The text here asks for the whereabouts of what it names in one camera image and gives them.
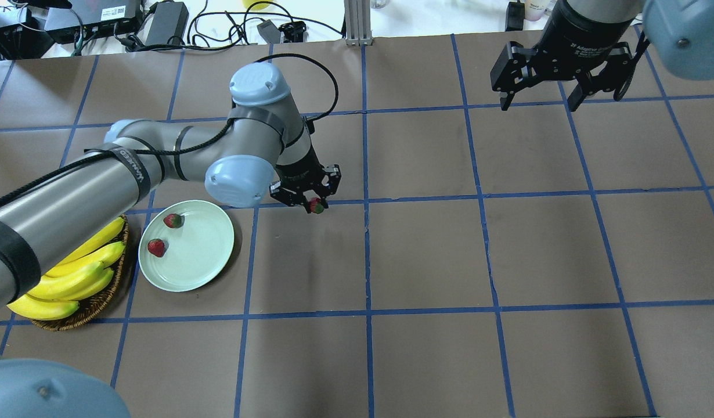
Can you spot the yellow banana middle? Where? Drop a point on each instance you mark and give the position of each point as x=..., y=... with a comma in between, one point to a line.
x=106, y=256

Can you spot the brown wicker basket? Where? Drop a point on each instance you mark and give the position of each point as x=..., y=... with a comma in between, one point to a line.
x=95, y=298

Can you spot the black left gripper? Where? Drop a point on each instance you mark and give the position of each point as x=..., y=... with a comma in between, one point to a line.
x=297, y=172

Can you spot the black power brick right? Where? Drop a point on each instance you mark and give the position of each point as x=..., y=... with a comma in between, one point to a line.
x=515, y=16

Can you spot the yellow banana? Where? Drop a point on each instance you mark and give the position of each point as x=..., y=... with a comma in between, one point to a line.
x=106, y=256
x=104, y=236
x=34, y=308
x=59, y=288

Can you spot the red strawberry picked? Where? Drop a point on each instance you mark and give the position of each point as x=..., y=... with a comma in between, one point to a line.
x=156, y=247
x=173, y=220

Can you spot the yellow banana bottom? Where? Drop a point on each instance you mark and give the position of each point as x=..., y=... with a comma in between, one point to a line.
x=34, y=308

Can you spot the yellow banana top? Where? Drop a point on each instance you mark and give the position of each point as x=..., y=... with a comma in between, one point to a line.
x=104, y=236

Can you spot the pale green round plate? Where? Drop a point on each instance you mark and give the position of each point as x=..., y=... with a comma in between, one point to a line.
x=196, y=253

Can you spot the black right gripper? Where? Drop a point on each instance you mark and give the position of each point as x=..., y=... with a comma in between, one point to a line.
x=589, y=32

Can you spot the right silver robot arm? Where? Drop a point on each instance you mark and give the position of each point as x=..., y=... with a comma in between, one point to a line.
x=682, y=33

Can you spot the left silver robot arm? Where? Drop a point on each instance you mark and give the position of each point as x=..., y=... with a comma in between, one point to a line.
x=264, y=148

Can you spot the aluminium profile post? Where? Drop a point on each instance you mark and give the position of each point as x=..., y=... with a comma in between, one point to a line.
x=357, y=23

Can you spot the black power adapter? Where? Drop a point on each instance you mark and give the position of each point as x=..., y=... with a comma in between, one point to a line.
x=168, y=23

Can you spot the yellow banana lower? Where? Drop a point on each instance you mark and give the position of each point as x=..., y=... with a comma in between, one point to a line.
x=59, y=288

